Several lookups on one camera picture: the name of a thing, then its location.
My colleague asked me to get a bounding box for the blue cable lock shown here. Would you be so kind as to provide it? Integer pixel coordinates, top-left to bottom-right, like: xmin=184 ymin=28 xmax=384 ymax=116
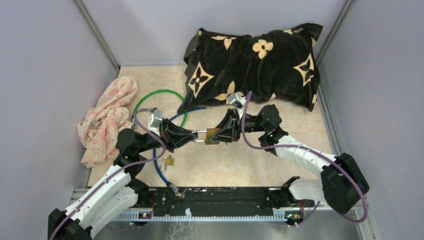
xmin=153 ymin=106 xmax=212 ymax=198

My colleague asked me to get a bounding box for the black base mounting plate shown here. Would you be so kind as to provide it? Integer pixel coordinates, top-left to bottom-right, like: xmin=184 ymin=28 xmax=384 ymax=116
xmin=139 ymin=186 xmax=316 ymax=219

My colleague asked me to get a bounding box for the green cable lock loop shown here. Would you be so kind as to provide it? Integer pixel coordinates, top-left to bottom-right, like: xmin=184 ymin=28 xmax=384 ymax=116
xmin=132 ymin=89 xmax=188 ymax=127

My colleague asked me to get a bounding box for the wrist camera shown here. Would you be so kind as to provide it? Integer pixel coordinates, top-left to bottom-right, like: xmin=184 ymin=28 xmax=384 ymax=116
xmin=227 ymin=93 xmax=246 ymax=110
xmin=147 ymin=108 xmax=164 ymax=135

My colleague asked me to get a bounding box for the black pillow with beige flowers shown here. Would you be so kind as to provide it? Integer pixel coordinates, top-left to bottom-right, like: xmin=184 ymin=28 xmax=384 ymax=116
xmin=177 ymin=23 xmax=323 ymax=113

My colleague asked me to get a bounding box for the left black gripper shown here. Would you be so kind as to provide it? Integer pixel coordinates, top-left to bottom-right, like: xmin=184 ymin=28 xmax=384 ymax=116
xmin=137 ymin=117 xmax=200 ymax=154

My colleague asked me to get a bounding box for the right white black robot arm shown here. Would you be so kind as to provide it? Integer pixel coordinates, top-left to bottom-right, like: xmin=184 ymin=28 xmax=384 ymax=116
xmin=206 ymin=104 xmax=370 ymax=214

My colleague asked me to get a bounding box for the purple cable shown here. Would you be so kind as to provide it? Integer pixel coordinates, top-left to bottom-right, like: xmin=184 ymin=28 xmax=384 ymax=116
xmin=48 ymin=107 xmax=167 ymax=240
xmin=240 ymin=91 xmax=369 ymax=224

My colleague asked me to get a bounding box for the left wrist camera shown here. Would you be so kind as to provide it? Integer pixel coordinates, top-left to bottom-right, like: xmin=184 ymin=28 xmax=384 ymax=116
xmin=147 ymin=108 xmax=164 ymax=135

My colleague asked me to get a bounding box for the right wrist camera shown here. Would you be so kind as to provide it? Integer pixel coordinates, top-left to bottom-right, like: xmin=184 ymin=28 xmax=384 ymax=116
xmin=227 ymin=93 xmax=246 ymax=110

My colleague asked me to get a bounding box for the pink floral white cloth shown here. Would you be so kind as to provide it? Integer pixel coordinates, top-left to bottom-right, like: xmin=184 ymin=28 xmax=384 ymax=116
xmin=77 ymin=76 xmax=139 ymax=168

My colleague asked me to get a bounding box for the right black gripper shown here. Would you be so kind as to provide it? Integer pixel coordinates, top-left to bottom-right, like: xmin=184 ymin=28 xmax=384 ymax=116
xmin=207 ymin=108 xmax=267 ymax=143

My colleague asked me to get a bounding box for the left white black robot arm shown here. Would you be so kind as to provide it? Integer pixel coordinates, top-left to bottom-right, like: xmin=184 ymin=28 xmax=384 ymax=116
xmin=47 ymin=119 xmax=198 ymax=240

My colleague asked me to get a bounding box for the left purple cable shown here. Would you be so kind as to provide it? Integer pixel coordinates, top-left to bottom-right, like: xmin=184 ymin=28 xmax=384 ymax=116
xmin=48 ymin=107 xmax=167 ymax=240

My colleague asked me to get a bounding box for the small brass padlock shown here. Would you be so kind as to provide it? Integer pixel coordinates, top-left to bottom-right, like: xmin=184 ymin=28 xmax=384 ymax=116
xmin=161 ymin=155 xmax=175 ymax=173

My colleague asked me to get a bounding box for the large brass padlock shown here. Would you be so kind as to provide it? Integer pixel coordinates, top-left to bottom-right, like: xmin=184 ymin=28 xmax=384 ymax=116
xmin=192 ymin=128 xmax=220 ymax=145

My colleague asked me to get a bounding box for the aluminium frame rail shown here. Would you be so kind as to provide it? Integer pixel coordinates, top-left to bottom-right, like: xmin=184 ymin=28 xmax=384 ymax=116
xmin=67 ymin=187 xmax=370 ymax=220

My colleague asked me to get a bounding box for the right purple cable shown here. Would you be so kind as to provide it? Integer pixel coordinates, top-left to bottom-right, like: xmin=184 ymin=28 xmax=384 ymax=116
xmin=240 ymin=91 xmax=369 ymax=224

